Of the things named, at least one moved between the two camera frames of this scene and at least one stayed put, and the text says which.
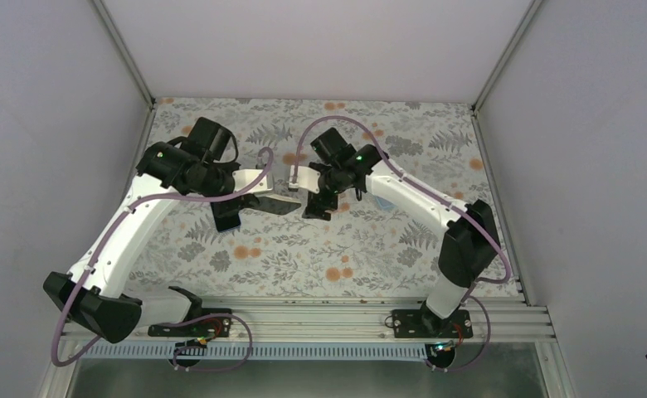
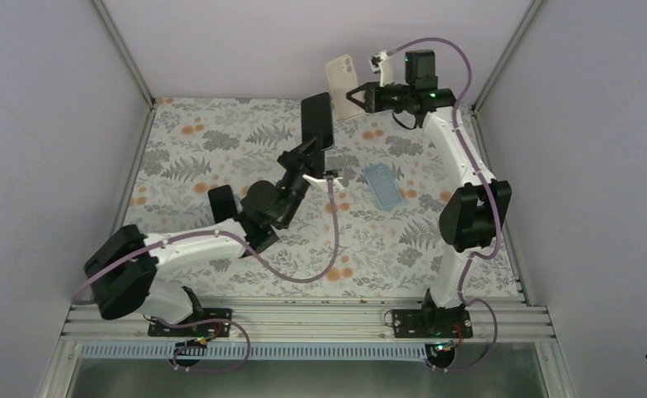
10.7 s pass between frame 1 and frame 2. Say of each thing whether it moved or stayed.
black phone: stayed
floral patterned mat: stayed
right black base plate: stayed
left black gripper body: moved
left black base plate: stayed
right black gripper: moved
